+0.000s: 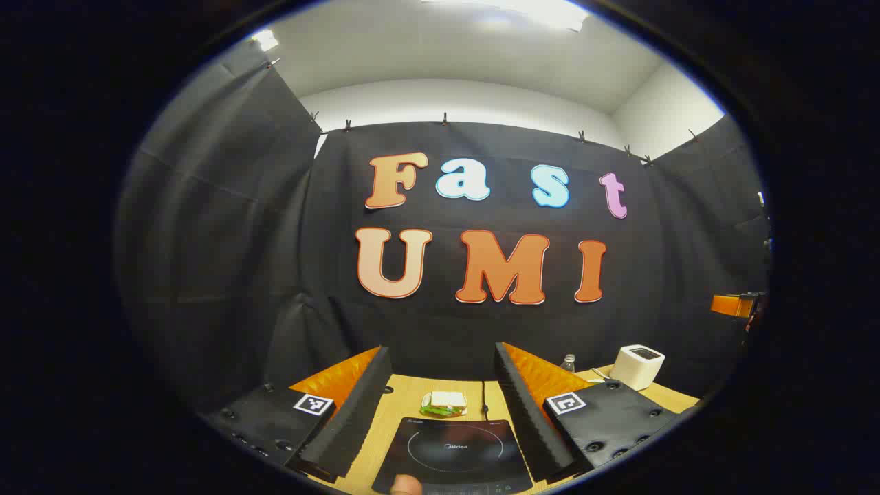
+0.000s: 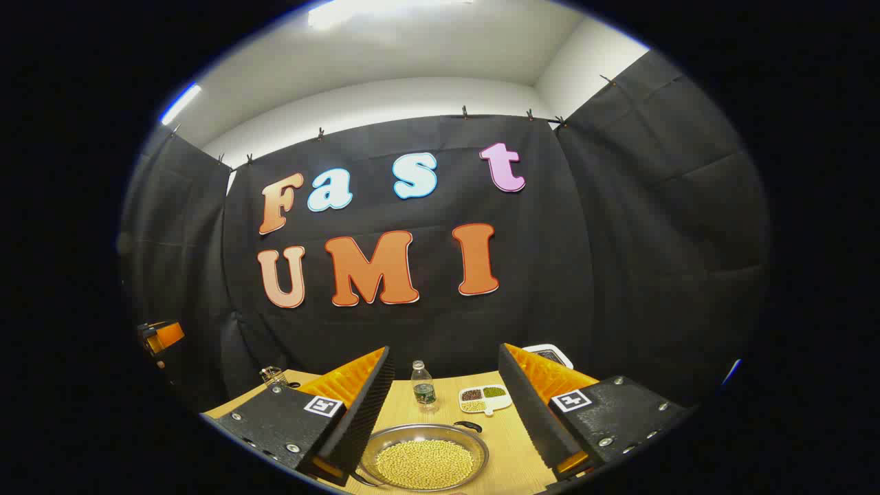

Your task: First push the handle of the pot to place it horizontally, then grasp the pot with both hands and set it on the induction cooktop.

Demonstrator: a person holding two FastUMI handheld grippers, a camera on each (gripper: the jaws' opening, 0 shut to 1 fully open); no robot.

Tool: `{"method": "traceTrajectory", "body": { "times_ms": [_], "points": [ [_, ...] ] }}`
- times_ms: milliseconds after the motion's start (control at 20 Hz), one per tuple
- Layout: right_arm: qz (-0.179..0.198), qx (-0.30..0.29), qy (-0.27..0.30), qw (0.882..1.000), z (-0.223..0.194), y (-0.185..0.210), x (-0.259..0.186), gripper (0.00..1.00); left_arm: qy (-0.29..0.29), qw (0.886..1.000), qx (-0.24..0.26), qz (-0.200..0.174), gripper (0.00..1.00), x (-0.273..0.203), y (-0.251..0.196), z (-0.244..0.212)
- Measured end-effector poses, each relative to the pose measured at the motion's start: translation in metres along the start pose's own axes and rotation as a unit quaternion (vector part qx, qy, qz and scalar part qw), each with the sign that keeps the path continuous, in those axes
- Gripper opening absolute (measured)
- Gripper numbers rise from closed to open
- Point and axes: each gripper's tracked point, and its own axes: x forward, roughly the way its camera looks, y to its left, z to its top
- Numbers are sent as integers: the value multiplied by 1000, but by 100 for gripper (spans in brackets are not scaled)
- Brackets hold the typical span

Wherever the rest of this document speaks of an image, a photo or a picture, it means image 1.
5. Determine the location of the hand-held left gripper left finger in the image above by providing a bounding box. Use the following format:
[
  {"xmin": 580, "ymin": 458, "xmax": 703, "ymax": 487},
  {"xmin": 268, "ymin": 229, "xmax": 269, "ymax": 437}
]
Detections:
[{"xmin": 199, "ymin": 346, "xmax": 393, "ymax": 485}]

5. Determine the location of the black induction cooktop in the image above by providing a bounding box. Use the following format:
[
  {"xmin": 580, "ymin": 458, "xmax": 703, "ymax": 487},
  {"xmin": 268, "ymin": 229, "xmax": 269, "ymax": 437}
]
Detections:
[{"xmin": 371, "ymin": 417, "xmax": 536, "ymax": 495}]

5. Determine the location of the white toaster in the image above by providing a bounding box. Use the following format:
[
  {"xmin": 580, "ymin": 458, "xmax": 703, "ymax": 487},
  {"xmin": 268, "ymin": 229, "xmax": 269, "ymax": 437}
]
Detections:
[{"xmin": 609, "ymin": 344, "xmax": 666, "ymax": 391}]

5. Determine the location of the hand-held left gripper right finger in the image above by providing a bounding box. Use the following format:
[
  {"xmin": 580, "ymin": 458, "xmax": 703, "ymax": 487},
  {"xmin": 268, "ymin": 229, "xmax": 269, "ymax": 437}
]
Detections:
[{"xmin": 494, "ymin": 342, "xmax": 701, "ymax": 483}]

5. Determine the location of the sandwich with lettuce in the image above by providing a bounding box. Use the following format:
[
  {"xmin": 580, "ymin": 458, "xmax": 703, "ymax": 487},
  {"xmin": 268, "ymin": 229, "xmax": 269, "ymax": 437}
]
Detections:
[{"xmin": 420, "ymin": 391, "xmax": 468, "ymax": 418}]

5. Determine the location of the black backdrop cloth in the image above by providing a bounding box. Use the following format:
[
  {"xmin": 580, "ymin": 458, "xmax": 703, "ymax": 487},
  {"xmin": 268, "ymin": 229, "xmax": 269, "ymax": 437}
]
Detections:
[{"xmin": 115, "ymin": 41, "xmax": 772, "ymax": 413}]

